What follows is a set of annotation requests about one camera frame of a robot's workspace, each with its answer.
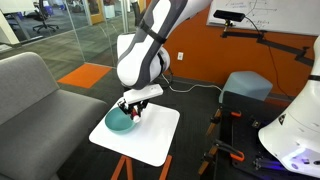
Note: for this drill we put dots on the teal bowl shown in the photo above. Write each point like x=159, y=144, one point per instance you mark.
x=116, y=125

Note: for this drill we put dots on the white side table orange frame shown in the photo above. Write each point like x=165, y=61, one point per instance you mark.
x=150, y=140

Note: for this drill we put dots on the black office chair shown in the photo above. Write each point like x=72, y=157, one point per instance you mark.
x=45, y=16

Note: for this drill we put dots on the red and white glue stick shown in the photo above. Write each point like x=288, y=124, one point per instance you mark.
x=135, y=117

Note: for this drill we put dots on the white desk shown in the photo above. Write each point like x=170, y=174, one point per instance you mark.
x=10, y=23

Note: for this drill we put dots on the black perforated breadboard plate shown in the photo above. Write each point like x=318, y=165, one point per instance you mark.
x=246, y=140

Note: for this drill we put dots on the white wall outlet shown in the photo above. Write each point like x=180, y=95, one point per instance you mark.
x=180, y=56

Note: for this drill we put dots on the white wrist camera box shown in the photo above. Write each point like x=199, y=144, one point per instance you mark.
x=143, y=94

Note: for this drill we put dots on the grey two-seat sofa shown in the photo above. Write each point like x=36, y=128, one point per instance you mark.
x=33, y=126

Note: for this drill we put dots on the black robot cart table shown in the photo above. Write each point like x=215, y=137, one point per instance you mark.
x=226, y=106

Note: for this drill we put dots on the blue-grey stool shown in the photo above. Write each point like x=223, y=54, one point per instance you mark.
x=246, y=86

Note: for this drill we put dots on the yellow wooden door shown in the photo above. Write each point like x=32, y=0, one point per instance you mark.
x=96, y=11

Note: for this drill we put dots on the black stereo camera bar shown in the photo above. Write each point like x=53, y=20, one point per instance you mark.
x=229, y=15

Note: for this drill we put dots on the black articulated camera mount arm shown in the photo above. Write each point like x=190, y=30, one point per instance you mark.
x=280, y=46

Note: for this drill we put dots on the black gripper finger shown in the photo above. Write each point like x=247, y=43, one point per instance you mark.
x=123, y=106
x=143, y=107

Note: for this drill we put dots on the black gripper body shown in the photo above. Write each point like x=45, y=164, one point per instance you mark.
x=135, y=104

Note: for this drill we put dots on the white whiteboard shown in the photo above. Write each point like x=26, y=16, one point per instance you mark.
x=283, y=16

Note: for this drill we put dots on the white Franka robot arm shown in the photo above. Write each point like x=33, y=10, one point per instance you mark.
x=143, y=60

